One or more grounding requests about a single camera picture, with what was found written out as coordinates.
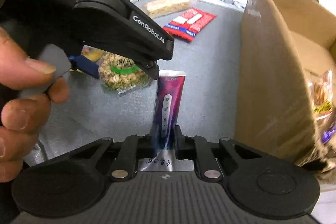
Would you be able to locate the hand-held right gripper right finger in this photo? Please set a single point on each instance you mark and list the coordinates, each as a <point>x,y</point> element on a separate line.
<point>183,148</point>

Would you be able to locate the small purple wrapper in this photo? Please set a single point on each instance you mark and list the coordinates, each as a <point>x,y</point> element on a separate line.
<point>329,133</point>

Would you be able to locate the beige wafer snack packet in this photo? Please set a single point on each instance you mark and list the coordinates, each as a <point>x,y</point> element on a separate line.
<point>162,5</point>

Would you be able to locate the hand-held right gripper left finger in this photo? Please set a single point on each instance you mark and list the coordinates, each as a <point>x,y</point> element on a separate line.
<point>147,146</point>

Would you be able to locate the red striped snack packet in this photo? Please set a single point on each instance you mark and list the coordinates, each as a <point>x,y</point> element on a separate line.
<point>191,22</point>

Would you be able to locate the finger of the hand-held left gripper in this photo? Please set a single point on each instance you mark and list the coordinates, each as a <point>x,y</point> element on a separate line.
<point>149,67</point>
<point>86,67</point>

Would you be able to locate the yellow snack packet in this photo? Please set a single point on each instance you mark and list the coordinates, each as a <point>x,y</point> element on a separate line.
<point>92,54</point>

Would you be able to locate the brown cardboard box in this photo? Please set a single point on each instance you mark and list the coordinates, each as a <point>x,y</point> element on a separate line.
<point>267,82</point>

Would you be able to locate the clear bag of crackers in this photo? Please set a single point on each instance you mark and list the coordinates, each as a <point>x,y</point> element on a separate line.
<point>321,95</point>

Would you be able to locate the person's left hand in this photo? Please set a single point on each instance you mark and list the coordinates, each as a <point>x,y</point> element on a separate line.
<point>15,113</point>

